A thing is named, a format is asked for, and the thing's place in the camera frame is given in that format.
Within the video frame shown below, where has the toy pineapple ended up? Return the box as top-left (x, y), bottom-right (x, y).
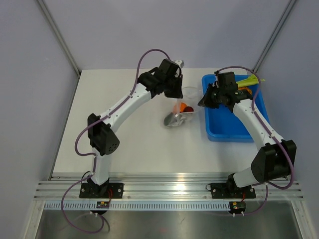
top-left (239, 87), bottom-right (253, 95)

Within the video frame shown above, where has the orange persimmon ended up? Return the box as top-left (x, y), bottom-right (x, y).
top-left (173, 102), bottom-right (187, 113)

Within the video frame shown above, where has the clear zip top bag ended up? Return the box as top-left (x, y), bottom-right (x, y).
top-left (163, 86), bottom-right (202, 127)

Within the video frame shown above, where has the dark purple plum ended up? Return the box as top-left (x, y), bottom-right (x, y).
top-left (183, 106), bottom-right (194, 113)

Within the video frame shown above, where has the dark green avocado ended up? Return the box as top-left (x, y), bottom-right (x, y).
top-left (163, 112), bottom-right (177, 127)

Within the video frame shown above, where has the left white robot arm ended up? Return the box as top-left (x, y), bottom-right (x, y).
top-left (88, 59), bottom-right (184, 198)

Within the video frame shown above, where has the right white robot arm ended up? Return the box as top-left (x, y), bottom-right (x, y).
top-left (198, 71), bottom-right (297, 197)

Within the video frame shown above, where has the blue plastic bin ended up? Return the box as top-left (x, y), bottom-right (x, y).
top-left (201, 74), bottom-right (269, 143)

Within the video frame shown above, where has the green white leek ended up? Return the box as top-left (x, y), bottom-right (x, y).
top-left (236, 74), bottom-right (265, 88)

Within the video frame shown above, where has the right small circuit board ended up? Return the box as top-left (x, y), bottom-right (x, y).
top-left (229, 201), bottom-right (246, 214)

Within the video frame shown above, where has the small circuit board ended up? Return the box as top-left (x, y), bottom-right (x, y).
top-left (229, 201), bottom-right (246, 214)
top-left (96, 201), bottom-right (110, 209)

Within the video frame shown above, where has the left small circuit board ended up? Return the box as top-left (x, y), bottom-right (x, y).
top-left (96, 201), bottom-right (110, 209)

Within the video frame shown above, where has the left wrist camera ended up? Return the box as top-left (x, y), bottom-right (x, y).
top-left (174, 60), bottom-right (184, 69)

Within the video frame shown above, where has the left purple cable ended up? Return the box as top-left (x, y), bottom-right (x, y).
top-left (60, 48), bottom-right (171, 234)

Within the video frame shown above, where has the purple cable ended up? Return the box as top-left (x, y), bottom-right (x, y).
top-left (214, 66), bottom-right (296, 217)
top-left (60, 48), bottom-right (171, 234)

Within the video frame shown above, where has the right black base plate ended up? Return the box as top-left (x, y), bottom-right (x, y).
top-left (209, 183), bottom-right (256, 199)

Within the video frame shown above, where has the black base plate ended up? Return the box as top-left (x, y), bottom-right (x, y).
top-left (209, 183), bottom-right (256, 199)
top-left (79, 181), bottom-right (124, 199)

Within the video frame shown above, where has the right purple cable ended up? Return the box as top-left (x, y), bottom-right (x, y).
top-left (214, 66), bottom-right (296, 217)

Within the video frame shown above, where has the right aluminium frame post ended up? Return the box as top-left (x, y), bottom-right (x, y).
top-left (253, 0), bottom-right (298, 73)

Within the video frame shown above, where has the aluminium frame post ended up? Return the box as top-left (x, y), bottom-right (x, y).
top-left (35, 0), bottom-right (81, 79)
top-left (253, 0), bottom-right (298, 73)

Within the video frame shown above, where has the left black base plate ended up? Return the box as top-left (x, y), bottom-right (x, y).
top-left (79, 181), bottom-right (124, 199)

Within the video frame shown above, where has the left aluminium frame post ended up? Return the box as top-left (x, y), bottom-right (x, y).
top-left (35, 0), bottom-right (81, 79)

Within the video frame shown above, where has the aluminium mounting rail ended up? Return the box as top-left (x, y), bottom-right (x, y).
top-left (32, 174), bottom-right (304, 201)

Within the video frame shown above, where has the white slotted cable duct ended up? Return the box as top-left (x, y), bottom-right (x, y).
top-left (44, 201), bottom-right (230, 211)

